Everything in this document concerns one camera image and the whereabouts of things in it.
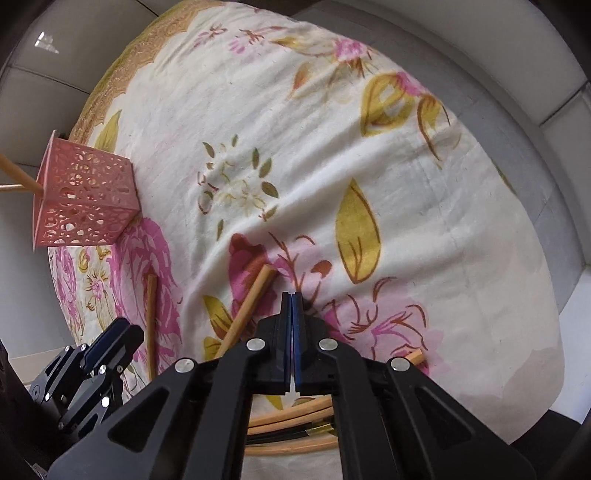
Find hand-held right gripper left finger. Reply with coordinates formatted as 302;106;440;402
48;292;294;480

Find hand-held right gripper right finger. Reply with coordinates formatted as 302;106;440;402
292;292;534;480

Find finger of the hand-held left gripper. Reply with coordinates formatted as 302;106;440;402
98;324;145;374
82;318;133;368

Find black chopstick with gold band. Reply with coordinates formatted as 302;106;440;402
246;425;338;446

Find pink perforated utensil holder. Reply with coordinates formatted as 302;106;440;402
31;130;141;252

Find floral tablecloth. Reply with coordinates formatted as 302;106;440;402
48;0;567;480

